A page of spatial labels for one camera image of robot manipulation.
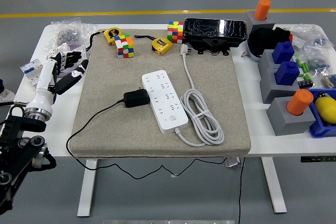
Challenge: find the black plug with cord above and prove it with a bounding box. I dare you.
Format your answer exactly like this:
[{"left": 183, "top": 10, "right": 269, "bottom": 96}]
[{"left": 66, "top": 87, "right": 228, "bottom": 180}]

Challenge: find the silver bracket under table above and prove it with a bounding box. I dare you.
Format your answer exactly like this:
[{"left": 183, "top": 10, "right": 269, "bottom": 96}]
[{"left": 225, "top": 157, "right": 245, "bottom": 168}]

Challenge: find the white power strip cable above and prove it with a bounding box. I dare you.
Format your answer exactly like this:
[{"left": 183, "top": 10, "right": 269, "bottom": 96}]
[{"left": 173, "top": 44, "right": 225, "bottom": 147}]

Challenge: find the white power strip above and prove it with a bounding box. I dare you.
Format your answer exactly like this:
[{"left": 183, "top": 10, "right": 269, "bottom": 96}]
[{"left": 141, "top": 69, "right": 189, "bottom": 134}]

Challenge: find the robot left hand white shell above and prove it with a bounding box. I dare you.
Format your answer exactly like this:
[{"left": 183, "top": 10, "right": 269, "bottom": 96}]
[{"left": 27, "top": 50, "right": 90, "bottom": 112}]

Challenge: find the plastic bag of blue parts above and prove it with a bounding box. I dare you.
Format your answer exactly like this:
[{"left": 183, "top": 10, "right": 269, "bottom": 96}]
[{"left": 301, "top": 45, "right": 332, "bottom": 78}]

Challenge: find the tall colourful puzzle cube stack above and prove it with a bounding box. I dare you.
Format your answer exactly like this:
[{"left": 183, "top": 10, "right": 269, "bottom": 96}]
[{"left": 167, "top": 20, "right": 184, "bottom": 44}]

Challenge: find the black device with cracked screen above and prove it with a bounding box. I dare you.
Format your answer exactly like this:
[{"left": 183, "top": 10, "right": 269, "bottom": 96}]
[{"left": 182, "top": 18, "right": 248, "bottom": 57}]

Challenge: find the white and blue bowl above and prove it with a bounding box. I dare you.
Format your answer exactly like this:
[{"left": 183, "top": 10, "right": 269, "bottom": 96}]
[{"left": 246, "top": 37, "right": 263, "bottom": 63}]

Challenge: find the white wall socket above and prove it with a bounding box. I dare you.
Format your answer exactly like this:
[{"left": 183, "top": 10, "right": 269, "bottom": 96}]
[
  {"left": 46, "top": 42, "right": 72, "bottom": 62},
  {"left": 69, "top": 45, "right": 88, "bottom": 61}
]

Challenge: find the orange cylinder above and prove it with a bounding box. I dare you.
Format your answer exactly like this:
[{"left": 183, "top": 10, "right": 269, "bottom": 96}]
[
  {"left": 254, "top": 0, "right": 272, "bottom": 22},
  {"left": 286, "top": 89, "right": 314, "bottom": 116}
]

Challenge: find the plastic bag of metal nuts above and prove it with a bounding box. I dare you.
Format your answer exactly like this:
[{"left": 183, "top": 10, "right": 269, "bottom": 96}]
[{"left": 41, "top": 17, "right": 97, "bottom": 51}]

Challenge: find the yellow tape measure round label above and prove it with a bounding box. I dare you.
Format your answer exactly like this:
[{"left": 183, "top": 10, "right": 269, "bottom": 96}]
[{"left": 87, "top": 27, "right": 122, "bottom": 47}]

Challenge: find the black hanging cable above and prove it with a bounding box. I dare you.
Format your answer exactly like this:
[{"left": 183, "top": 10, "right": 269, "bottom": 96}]
[{"left": 237, "top": 157, "right": 246, "bottom": 224}]

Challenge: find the white circuit breaker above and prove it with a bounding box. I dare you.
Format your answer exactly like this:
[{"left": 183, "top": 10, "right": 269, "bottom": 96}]
[{"left": 20, "top": 60, "right": 45, "bottom": 89}]

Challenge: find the yellow toy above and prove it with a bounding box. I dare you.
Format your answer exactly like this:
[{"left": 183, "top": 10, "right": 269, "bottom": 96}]
[{"left": 314, "top": 91, "right": 336, "bottom": 125}]

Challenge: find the blue block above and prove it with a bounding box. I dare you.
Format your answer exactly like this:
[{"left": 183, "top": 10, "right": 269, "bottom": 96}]
[
  {"left": 274, "top": 61, "right": 301, "bottom": 86},
  {"left": 271, "top": 40, "right": 295, "bottom": 65}
]

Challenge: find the clear plastic bag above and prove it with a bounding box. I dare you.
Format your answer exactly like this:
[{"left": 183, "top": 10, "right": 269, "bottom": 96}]
[{"left": 288, "top": 24, "right": 329, "bottom": 50}]

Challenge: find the white table leg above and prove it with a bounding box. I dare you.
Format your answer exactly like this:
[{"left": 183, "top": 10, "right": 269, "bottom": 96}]
[
  {"left": 77, "top": 158, "right": 98, "bottom": 217},
  {"left": 261, "top": 157, "right": 287, "bottom": 214}
]

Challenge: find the person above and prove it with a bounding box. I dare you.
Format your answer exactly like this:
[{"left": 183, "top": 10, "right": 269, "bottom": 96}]
[{"left": 0, "top": 78, "right": 16, "bottom": 104}]

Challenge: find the grey block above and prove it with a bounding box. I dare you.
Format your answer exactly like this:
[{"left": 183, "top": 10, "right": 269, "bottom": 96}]
[
  {"left": 246, "top": 10, "right": 276, "bottom": 35},
  {"left": 257, "top": 49, "right": 283, "bottom": 72},
  {"left": 266, "top": 97, "right": 317, "bottom": 137},
  {"left": 259, "top": 68, "right": 301, "bottom": 104}
]

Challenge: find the small black box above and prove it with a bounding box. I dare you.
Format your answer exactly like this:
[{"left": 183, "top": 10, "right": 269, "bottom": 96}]
[{"left": 298, "top": 74, "right": 313, "bottom": 89}]

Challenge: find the grey-brown mat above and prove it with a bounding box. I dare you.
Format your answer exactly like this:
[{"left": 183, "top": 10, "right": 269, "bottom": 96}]
[{"left": 70, "top": 28, "right": 251, "bottom": 158}]

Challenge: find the black table control panel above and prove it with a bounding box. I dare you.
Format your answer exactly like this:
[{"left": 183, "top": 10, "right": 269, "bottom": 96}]
[{"left": 300, "top": 156, "right": 336, "bottom": 163}]

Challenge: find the single colourful puzzle cube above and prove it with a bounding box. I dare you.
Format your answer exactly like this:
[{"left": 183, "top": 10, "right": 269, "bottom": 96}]
[{"left": 114, "top": 34, "right": 135, "bottom": 59}]

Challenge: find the plastic bag of brown parts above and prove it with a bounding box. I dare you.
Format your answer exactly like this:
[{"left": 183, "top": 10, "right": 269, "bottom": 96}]
[{"left": 320, "top": 73, "right": 336, "bottom": 89}]

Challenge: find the black cloth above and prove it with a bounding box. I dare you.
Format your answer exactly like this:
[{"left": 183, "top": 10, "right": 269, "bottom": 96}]
[{"left": 248, "top": 26, "right": 292, "bottom": 57}]

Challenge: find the yellow tape measure square label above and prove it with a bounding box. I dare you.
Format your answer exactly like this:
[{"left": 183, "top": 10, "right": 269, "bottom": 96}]
[{"left": 134, "top": 34, "right": 173, "bottom": 56}]

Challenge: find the blue plastic bin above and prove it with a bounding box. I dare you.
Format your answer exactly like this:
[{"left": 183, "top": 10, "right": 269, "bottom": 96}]
[{"left": 307, "top": 87, "right": 336, "bottom": 138}]

